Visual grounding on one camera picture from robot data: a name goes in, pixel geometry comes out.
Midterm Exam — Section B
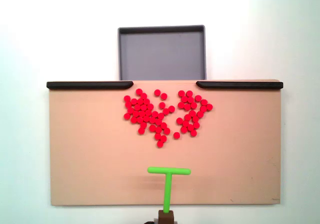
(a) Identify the peach plastic work board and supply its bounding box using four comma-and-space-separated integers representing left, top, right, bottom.
48, 78, 282, 207

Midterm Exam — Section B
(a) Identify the black edge rail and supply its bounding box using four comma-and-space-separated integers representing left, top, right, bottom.
195, 81, 284, 90
46, 81, 134, 90

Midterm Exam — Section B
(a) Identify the grey rectangular tray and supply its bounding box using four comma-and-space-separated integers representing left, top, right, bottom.
117, 24, 208, 81

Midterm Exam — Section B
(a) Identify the green T pusher brown block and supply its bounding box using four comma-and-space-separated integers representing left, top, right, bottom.
147, 166, 192, 224

